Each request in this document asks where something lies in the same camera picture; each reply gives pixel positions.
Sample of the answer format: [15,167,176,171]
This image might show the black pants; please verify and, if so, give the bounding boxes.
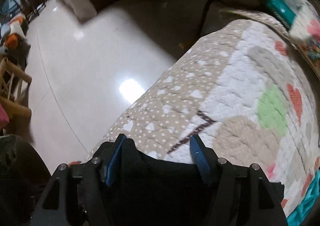
[100,140,286,226]

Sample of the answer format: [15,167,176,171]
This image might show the heart pattern quilted bedspread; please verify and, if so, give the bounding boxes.
[85,8,320,226]

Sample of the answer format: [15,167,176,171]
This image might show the floral decorative pillow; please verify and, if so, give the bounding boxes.
[284,0,319,76]

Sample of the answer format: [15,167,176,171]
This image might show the wooden chair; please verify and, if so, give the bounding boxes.
[1,57,32,119]

